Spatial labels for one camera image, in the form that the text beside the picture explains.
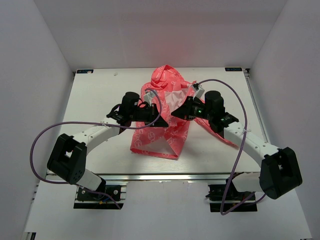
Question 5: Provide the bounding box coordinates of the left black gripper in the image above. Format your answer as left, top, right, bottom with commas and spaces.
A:
129, 103, 168, 128

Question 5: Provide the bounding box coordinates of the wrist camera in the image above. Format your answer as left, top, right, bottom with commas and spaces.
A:
143, 88, 157, 106
191, 82, 205, 99

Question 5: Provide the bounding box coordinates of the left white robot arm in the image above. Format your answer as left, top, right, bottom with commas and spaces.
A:
47, 102, 169, 200

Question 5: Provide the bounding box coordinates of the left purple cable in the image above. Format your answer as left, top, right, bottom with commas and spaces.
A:
29, 87, 162, 210

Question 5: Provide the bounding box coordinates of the aluminium rail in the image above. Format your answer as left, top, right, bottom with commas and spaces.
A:
243, 68, 270, 143
46, 171, 263, 182

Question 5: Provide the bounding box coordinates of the pink hooded kids jacket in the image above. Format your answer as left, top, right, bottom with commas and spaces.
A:
129, 64, 238, 161

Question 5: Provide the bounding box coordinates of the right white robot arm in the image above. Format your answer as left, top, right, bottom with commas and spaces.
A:
171, 96, 303, 200

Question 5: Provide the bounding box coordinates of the right blue corner label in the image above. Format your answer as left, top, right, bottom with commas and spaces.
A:
224, 67, 243, 72

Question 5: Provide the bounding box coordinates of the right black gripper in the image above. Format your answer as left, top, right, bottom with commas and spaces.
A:
171, 96, 213, 121

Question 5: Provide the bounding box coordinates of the left blue corner label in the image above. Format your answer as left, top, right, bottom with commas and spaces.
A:
76, 69, 94, 74

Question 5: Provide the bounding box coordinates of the blue corner label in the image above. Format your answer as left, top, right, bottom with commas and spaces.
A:
224, 67, 243, 72
76, 69, 94, 74

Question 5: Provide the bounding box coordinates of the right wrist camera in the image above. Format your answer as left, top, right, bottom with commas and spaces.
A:
191, 82, 205, 99

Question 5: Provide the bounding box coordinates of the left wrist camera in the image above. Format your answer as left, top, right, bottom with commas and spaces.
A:
143, 88, 157, 106

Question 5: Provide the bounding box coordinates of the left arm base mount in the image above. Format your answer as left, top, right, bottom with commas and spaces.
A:
73, 182, 127, 210

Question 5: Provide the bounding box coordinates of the aluminium front rail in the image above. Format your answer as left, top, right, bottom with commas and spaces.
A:
46, 171, 263, 182

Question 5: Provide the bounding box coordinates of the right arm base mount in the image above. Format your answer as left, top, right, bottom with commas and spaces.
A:
204, 183, 258, 213

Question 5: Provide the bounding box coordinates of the aluminium right side rail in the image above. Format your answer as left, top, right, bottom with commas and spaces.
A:
243, 68, 270, 143

